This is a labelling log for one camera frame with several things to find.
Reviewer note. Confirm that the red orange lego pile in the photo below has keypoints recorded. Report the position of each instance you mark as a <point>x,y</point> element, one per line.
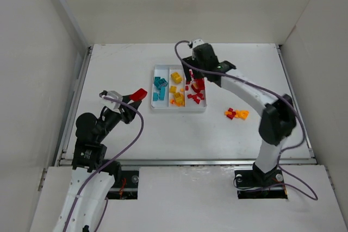
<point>241,114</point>

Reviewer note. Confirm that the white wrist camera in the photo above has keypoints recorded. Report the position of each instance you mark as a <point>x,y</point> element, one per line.
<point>194,43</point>
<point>111,99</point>

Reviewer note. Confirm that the yellow striped slope duplo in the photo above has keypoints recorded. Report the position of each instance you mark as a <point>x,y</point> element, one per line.
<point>178,97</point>

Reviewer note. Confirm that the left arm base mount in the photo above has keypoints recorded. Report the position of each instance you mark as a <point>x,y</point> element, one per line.
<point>126,182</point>

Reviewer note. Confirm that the red duplo brick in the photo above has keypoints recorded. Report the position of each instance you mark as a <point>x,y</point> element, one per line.
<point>138,94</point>

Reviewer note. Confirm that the red flower duplo piece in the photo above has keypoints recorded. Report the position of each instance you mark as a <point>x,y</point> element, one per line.
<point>198,85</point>

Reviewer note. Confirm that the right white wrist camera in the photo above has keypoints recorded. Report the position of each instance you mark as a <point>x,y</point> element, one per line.
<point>194,43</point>

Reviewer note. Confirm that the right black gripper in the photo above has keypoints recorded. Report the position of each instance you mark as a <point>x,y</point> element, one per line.
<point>187,62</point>

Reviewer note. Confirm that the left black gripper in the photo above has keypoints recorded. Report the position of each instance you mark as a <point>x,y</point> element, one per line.
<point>126,111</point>

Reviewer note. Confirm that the aluminium front rail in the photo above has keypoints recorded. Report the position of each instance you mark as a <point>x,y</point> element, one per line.
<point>185,162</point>

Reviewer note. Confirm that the yellow duplo brick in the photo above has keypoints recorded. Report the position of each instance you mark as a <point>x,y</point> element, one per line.
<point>176,77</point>

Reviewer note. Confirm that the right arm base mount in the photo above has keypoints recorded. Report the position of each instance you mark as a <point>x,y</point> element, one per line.
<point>250,186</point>

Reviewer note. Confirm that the teal frog duplo piece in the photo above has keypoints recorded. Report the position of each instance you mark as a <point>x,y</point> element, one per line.
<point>162,93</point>

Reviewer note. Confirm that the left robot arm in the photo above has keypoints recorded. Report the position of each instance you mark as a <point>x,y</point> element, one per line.
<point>92,174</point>

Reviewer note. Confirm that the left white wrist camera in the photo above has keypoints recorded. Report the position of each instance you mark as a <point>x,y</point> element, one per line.
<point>111,99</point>

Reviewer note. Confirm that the white three-compartment tray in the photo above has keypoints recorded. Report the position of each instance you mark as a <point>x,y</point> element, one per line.
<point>164,71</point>

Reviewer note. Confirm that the teal duplo brick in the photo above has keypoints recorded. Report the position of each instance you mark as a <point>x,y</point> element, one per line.
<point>155,96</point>
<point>160,82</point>

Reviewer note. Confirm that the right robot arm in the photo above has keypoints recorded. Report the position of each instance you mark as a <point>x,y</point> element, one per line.
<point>277,115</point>

